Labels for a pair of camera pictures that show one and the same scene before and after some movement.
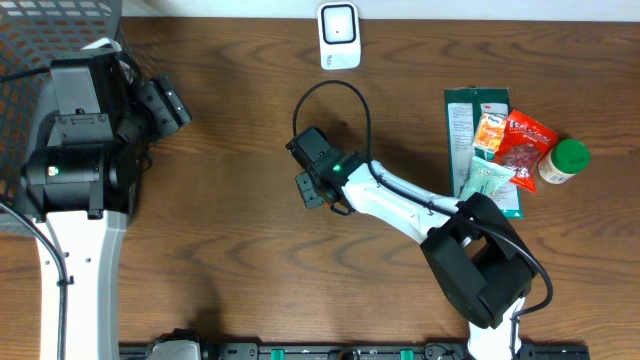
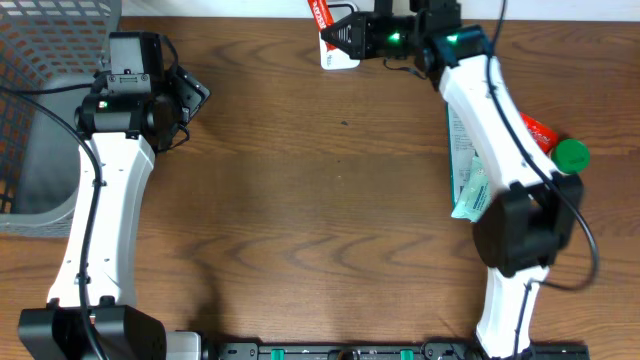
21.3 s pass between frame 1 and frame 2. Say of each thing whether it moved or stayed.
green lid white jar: stayed
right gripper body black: moved
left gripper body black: moved
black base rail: stayed
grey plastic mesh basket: stayed
